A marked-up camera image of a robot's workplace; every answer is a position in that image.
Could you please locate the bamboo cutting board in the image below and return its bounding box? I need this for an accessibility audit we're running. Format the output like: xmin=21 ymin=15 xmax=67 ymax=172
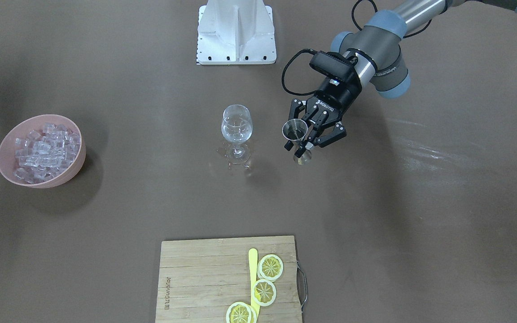
xmin=155 ymin=236 xmax=303 ymax=323

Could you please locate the clear wine glass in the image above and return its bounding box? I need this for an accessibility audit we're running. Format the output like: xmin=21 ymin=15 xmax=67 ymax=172
xmin=221 ymin=104 xmax=253 ymax=164

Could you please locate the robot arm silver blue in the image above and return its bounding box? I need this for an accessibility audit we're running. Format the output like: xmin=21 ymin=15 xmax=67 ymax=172
xmin=281 ymin=0 xmax=463 ymax=158

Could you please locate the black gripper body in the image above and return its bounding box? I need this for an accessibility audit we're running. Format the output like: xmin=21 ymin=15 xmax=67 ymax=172
xmin=308 ymin=75 xmax=361 ymax=123

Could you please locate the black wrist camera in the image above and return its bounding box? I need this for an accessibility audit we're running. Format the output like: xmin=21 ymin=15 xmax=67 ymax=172
xmin=309 ymin=51 xmax=358 ymax=82

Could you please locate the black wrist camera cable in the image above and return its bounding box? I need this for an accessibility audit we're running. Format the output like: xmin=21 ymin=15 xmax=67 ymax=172
xmin=280 ymin=0 xmax=378 ymax=97

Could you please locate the pink bowl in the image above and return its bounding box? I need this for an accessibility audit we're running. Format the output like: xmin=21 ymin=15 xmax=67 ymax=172
xmin=0 ymin=114 xmax=86 ymax=189

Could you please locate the lemon slice middle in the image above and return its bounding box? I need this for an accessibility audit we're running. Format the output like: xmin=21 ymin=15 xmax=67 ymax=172
xmin=251 ymin=279 xmax=277 ymax=307

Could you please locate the pile of ice cubes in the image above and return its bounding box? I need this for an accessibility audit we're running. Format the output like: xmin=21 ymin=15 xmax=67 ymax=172
xmin=13 ymin=122 xmax=83 ymax=184

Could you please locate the steel double jigger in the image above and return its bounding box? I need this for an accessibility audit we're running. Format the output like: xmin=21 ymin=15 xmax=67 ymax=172
xmin=282 ymin=118 xmax=312 ymax=165

